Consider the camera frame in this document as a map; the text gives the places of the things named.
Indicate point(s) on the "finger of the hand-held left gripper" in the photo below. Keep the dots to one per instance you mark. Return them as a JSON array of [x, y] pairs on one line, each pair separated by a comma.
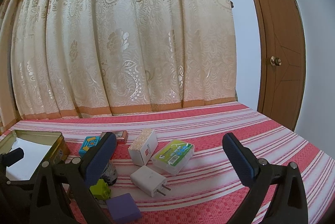
[[15, 156]]

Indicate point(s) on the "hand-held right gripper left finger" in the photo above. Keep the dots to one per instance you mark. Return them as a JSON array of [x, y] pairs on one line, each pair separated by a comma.
[[100, 158]]

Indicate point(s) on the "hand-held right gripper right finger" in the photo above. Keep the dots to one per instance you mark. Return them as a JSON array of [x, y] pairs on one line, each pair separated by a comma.
[[242, 161]]

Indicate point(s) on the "small black jar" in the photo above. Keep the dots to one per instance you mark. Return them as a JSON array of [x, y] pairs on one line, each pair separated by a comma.
[[110, 171]]

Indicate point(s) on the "metal tin box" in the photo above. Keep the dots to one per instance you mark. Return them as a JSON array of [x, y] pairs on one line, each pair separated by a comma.
[[31, 150]]

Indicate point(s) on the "blue printed toy brick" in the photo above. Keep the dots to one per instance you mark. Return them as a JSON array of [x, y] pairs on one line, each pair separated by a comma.
[[89, 144]]

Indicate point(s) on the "small pink box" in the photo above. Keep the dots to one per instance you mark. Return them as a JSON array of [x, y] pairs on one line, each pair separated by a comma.
[[121, 136]]

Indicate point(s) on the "green toy brick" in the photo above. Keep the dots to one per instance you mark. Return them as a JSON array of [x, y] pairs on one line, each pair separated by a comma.
[[100, 190]]

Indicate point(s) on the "white box with beige top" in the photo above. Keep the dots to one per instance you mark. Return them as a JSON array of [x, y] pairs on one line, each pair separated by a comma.
[[142, 153]]

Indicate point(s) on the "white charger plug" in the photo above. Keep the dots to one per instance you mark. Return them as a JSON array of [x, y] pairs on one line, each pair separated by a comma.
[[146, 178]]

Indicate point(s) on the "purple block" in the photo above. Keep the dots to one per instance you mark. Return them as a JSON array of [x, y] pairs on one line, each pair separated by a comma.
[[123, 207]]

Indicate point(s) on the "green label floss pick box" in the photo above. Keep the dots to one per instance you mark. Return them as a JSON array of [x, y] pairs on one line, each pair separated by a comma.
[[172, 156]]

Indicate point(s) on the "red striped bed sheet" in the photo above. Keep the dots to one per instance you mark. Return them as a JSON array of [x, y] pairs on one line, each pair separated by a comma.
[[209, 122]]

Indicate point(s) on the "brown wooden door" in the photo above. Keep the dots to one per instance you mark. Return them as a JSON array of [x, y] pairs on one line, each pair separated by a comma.
[[282, 82]]

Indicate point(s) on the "brass door knob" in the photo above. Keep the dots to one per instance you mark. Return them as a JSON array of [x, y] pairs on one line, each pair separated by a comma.
[[275, 60]]

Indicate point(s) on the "cream floral curtain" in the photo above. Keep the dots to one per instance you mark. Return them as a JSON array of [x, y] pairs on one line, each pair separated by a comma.
[[117, 30]]

